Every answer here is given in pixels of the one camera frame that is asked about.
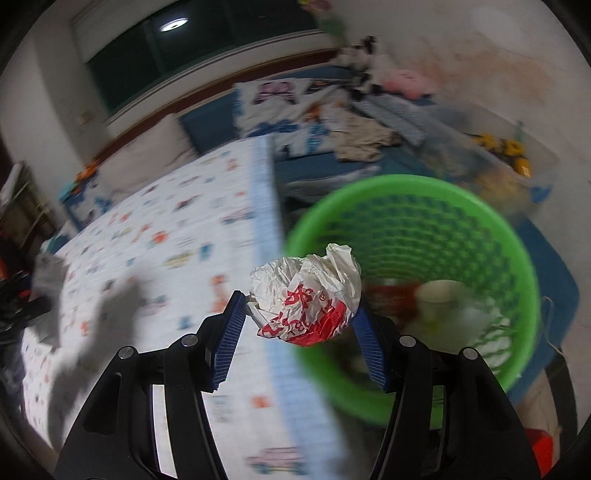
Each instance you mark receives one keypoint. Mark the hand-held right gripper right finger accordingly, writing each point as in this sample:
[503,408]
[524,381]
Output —
[371,350]

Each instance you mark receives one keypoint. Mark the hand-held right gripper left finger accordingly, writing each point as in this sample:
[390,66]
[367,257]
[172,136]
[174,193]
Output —
[226,341]

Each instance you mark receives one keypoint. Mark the white paper cup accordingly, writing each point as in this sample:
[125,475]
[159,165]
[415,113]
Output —
[438,300]

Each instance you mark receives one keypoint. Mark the white red plastic bag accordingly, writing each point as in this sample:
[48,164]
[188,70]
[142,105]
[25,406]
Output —
[304,295]

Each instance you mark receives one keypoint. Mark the green plastic mesh basket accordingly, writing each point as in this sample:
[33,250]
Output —
[415,194]

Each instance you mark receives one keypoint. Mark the red packet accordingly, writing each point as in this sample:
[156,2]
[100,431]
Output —
[392,300]

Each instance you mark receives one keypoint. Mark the red container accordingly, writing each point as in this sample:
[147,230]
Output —
[540,452]

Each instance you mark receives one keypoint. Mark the red black cloth pile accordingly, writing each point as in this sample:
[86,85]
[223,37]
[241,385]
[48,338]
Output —
[23,295]

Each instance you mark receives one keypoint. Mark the white pillow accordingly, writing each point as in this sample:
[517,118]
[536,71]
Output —
[157,138]

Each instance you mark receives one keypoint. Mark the beige crumpled cloth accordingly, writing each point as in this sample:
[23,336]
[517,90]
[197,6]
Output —
[364,134]

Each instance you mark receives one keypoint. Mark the blue pillow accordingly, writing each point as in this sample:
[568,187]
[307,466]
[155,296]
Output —
[207,124]

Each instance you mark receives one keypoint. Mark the orange toy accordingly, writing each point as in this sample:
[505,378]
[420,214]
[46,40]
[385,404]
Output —
[87,171]

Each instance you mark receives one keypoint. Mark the grey patterned cloth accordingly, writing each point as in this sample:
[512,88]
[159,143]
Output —
[401,115]

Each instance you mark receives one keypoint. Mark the yellow toy vehicle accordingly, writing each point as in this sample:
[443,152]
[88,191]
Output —
[503,150]

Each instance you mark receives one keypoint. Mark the metal storage shelf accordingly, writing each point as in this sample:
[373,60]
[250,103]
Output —
[23,203]

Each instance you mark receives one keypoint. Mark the butterfly printed pillow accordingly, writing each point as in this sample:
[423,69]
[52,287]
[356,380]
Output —
[272,97]

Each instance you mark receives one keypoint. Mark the clear plastic storage box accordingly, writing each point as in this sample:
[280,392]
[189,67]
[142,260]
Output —
[535,152]

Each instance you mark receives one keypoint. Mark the pink plush toy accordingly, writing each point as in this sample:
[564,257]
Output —
[408,83]

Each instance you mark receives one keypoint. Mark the black white plush cow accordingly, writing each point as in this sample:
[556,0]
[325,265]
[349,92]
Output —
[364,60]

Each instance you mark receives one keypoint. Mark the dark window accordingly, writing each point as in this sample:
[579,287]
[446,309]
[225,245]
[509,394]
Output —
[184,50]

